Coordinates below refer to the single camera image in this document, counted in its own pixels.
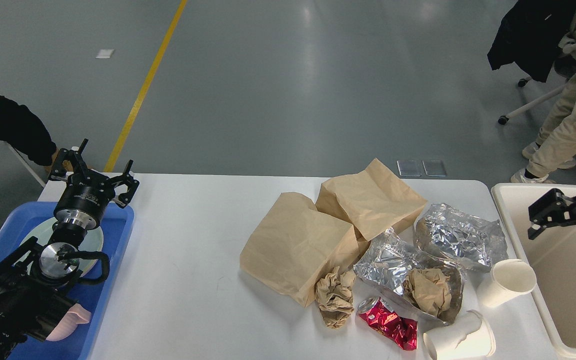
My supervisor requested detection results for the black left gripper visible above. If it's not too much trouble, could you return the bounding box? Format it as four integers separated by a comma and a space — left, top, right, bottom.
48, 138, 140, 231

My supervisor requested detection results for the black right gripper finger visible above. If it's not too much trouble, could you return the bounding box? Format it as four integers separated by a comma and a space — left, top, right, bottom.
526, 187, 576, 240

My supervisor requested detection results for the mint green plate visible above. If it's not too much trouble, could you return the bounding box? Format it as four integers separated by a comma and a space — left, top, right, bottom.
22, 217, 104, 276

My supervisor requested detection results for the white paper cup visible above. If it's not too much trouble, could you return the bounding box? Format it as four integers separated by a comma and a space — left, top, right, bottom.
476, 259, 537, 308
422, 310, 497, 360

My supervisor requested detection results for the pink mug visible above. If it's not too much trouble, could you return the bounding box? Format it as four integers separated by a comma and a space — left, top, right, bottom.
45, 303, 92, 342

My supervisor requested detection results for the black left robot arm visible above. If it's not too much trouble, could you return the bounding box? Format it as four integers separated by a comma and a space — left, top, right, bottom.
0, 139, 140, 360

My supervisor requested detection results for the tan boot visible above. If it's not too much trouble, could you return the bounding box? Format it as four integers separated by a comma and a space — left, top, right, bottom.
44, 148, 94, 174

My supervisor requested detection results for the beige plastic bin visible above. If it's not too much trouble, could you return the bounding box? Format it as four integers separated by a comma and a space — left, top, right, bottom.
491, 183, 576, 359

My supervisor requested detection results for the person in beige trousers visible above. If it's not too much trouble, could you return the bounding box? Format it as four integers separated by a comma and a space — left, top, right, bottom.
510, 37, 576, 185

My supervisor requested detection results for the rear silver foil wrapper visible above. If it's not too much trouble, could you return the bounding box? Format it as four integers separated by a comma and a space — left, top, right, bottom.
413, 203, 509, 272

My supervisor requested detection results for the white floor tag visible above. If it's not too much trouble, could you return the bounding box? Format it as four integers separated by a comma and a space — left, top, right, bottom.
95, 48, 115, 60

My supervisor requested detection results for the person in black left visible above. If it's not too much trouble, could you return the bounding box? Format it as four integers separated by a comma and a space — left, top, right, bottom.
0, 95, 58, 167

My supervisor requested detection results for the right clear floor plate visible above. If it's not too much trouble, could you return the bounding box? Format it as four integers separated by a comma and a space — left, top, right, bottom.
422, 159, 448, 177

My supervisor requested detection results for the clear floor plate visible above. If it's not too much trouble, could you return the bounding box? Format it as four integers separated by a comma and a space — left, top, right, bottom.
397, 159, 422, 178
422, 159, 448, 177

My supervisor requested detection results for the blue plastic tray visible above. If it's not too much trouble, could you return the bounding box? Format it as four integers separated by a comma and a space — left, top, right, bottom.
0, 202, 134, 360

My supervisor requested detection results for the crumpled paper in foil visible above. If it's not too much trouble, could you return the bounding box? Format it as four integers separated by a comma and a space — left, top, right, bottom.
403, 268, 452, 318

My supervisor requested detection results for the left clear floor plate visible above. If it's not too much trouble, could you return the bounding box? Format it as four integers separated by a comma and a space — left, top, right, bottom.
397, 159, 422, 178

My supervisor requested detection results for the white office chair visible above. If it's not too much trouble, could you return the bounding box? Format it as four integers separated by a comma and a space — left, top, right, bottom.
497, 10, 576, 125

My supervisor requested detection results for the black jacket on chair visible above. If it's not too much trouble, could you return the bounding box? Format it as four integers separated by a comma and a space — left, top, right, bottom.
487, 0, 576, 83

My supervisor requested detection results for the silver foil bag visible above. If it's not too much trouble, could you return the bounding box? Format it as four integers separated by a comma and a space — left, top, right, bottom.
353, 228, 466, 325

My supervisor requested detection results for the crushed red can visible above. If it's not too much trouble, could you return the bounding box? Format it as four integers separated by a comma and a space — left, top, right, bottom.
357, 296, 418, 351

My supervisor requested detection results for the large brown paper bag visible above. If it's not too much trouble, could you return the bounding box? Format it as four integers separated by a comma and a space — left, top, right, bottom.
239, 192, 360, 308

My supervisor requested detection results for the crumpled brown paper ball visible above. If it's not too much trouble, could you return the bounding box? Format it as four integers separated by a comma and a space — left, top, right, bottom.
315, 266, 356, 330

